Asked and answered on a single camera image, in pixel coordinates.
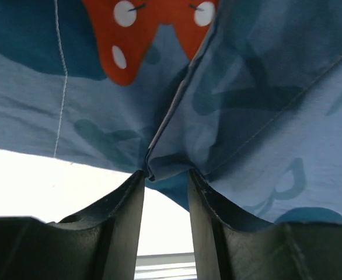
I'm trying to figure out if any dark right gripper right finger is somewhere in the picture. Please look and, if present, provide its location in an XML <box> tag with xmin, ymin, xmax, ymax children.
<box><xmin>188</xmin><ymin>170</ymin><xmax>342</xmax><ymax>279</ymax></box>

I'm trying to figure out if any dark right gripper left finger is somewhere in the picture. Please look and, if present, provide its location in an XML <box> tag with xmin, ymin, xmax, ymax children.
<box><xmin>0</xmin><ymin>171</ymin><xmax>145</xmax><ymax>279</ymax></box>

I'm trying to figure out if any blue cartoon mouse placemat cloth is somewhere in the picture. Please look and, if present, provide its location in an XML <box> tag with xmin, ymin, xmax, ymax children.
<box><xmin>0</xmin><ymin>1</ymin><xmax>342</xmax><ymax>222</ymax></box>

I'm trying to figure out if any aluminium mounting rail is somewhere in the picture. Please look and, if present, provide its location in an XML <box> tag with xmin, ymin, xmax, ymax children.
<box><xmin>134</xmin><ymin>253</ymin><xmax>197</xmax><ymax>280</ymax></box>

